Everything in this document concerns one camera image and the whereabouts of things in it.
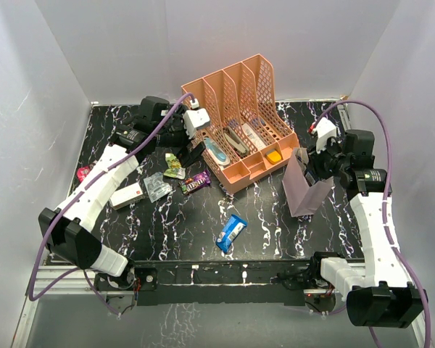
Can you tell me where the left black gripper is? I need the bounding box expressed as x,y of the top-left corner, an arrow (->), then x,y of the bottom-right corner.
154,107 -> 205,167

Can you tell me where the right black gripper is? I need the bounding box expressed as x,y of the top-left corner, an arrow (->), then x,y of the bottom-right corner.
307,137 -> 350,180

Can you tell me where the purple M&M's packet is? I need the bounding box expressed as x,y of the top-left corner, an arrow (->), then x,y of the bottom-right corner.
179,170 -> 211,195

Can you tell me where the lilac paper bag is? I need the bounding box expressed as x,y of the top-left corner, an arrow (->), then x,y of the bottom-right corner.
282,147 -> 334,218

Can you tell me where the blue Oreo cookie pack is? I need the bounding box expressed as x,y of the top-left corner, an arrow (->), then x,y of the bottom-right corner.
215,215 -> 247,254

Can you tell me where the blue Burts chips bag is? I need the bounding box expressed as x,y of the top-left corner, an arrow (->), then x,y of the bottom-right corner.
304,171 -> 317,186

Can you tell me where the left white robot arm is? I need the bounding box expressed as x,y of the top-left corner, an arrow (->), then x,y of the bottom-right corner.
38,93 -> 210,289

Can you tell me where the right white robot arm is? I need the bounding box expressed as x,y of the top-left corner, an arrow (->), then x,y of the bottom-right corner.
283,130 -> 428,328

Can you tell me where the green sour candy bag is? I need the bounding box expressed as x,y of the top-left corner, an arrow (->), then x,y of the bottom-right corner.
163,153 -> 186,180

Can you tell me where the blue correction tape blister pack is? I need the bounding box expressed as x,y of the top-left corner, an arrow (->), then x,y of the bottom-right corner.
204,137 -> 231,167

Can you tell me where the silver foil snack packet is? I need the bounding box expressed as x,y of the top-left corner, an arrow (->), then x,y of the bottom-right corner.
144,172 -> 173,203

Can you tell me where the grey stapler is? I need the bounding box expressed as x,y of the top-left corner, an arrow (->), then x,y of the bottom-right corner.
223,127 -> 249,158

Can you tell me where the white paper staples box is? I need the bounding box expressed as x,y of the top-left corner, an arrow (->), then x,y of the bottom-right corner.
241,123 -> 267,150

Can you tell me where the pink plastic desk organizer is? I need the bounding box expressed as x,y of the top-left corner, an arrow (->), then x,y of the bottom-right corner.
181,54 -> 299,194

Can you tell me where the white rectangular snack box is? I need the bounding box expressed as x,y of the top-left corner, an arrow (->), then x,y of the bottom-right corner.
109,183 -> 145,210

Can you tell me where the pink candy packet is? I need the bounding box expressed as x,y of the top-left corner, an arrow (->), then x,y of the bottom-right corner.
76,166 -> 92,183

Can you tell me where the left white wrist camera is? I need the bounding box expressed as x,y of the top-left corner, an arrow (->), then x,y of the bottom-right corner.
183,99 -> 211,139

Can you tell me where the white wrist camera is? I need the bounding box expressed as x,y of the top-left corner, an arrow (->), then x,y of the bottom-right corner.
308,117 -> 337,154
183,99 -> 211,139

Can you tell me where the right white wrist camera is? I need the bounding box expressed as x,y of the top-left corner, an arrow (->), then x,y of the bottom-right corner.
308,117 -> 337,154

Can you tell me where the black front mounting rail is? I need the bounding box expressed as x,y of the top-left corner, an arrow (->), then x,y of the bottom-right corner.
95,260 -> 342,312

